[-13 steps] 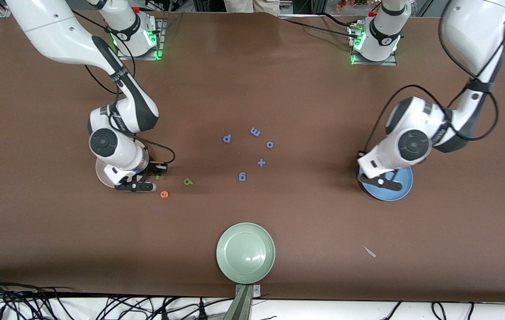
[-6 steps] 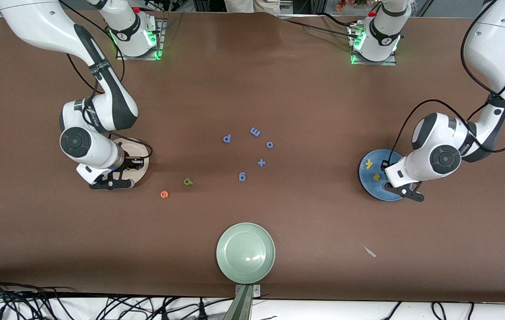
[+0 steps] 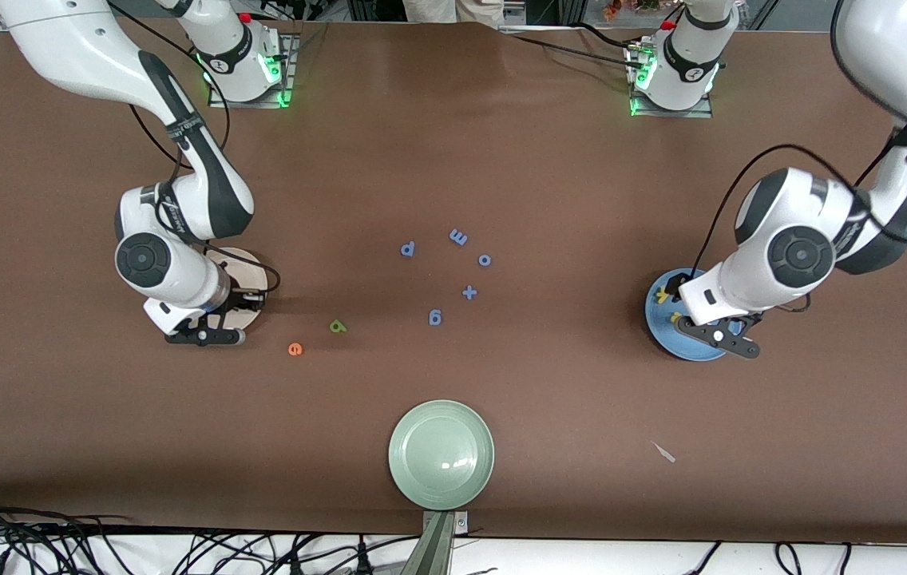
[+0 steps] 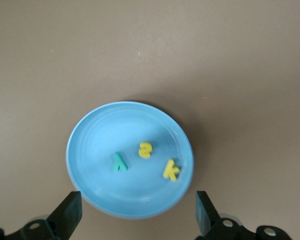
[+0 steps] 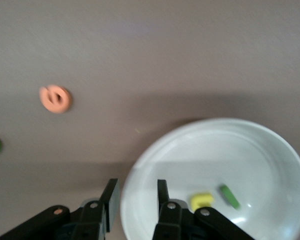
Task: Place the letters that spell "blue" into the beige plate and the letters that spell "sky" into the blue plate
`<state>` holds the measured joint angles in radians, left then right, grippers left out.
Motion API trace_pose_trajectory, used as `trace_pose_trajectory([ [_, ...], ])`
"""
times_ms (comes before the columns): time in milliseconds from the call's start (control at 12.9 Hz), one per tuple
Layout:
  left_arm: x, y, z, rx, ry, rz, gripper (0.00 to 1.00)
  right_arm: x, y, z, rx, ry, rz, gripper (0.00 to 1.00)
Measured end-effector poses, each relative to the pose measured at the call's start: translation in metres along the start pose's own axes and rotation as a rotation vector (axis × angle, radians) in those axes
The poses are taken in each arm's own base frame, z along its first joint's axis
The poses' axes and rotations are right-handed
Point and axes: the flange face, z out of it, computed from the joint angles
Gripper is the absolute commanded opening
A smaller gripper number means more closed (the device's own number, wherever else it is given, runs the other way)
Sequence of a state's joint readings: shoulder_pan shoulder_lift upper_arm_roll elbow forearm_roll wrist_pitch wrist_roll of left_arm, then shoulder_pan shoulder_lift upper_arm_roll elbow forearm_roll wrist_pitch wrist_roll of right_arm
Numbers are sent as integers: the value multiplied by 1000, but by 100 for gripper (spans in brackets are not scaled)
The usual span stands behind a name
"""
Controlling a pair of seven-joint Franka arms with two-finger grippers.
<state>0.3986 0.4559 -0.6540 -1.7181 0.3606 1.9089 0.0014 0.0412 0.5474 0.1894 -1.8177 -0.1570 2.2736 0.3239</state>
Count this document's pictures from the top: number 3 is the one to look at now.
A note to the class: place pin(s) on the blue foam letter m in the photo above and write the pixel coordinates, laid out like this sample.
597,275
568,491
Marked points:
458,237

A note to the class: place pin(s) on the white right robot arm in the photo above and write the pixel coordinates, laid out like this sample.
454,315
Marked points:
86,48

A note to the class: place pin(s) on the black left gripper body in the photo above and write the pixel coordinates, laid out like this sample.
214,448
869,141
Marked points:
678,285

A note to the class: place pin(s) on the grey camera pole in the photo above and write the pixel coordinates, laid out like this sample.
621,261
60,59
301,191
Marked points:
433,551

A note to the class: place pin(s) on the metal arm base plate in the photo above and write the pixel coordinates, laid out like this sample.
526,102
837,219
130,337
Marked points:
701,113
292,64

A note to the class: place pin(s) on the blue foam letter p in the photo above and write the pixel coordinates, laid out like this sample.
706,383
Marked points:
403,251

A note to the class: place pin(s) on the brown table cover sheet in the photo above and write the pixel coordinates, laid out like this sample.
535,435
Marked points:
421,144

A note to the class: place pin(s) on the white tape scrap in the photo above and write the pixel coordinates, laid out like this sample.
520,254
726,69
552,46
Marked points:
663,452

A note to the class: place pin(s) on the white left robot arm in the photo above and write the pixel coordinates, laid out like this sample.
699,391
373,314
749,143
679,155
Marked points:
781,208

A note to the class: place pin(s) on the metal pole bracket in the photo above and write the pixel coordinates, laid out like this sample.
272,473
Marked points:
461,523

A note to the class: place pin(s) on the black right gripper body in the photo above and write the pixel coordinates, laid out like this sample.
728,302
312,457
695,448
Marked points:
241,303

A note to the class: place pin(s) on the yellow foam letter k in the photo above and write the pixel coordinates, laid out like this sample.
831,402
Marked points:
663,295

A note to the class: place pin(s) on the person's beige trousers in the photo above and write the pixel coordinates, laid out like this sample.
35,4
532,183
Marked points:
453,9

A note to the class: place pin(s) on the blue plate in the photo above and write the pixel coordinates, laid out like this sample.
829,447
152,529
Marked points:
661,331

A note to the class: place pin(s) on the beige brown plate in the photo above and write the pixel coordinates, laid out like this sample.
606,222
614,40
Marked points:
250,275

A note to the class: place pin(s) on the pale green plate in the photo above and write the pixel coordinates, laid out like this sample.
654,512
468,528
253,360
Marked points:
441,455

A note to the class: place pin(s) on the green number 6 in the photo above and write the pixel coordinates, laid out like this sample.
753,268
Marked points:
341,327

